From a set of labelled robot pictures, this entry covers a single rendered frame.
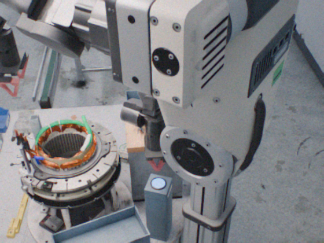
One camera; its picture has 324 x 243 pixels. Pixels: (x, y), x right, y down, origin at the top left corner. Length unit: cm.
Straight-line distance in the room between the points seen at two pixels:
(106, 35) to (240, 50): 21
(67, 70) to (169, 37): 331
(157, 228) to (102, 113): 73
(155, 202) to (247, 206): 134
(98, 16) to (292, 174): 243
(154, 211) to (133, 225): 16
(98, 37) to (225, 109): 26
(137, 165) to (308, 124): 196
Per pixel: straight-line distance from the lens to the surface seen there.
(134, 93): 163
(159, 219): 140
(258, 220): 257
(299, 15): 404
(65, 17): 56
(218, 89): 66
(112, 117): 195
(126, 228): 124
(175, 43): 45
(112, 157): 133
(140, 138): 142
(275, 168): 286
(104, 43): 52
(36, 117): 140
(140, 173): 149
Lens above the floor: 204
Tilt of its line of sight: 42 degrees down
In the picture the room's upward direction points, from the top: 5 degrees counter-clockwise
